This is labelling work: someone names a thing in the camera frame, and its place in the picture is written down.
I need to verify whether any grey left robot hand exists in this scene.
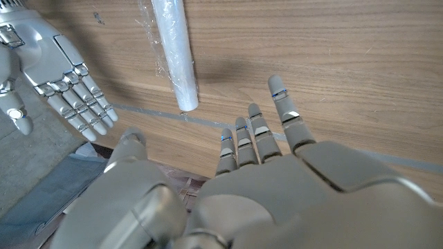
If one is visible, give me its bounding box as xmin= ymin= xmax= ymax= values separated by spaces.
xmin=50 ymin=75 xmax=443 ymax=249

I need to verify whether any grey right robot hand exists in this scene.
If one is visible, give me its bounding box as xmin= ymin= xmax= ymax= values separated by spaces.
xmin=0 ymin=0 xmax=119 ymax=142

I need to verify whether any blue-grey leaning board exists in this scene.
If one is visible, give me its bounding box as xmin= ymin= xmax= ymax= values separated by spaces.
xmin=0 ymin=154 xmax=109 ymax=249

